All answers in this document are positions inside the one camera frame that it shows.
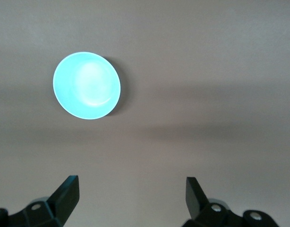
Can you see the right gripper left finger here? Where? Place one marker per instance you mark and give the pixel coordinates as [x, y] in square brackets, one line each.
[64, 198]

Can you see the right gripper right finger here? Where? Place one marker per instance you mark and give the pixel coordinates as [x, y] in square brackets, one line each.
[197, 201]

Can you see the blue bowl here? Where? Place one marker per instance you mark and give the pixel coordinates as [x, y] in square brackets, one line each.
[86, 85]

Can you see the brown table cover sheet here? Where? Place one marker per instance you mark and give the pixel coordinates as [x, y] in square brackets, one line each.
[182, 71]

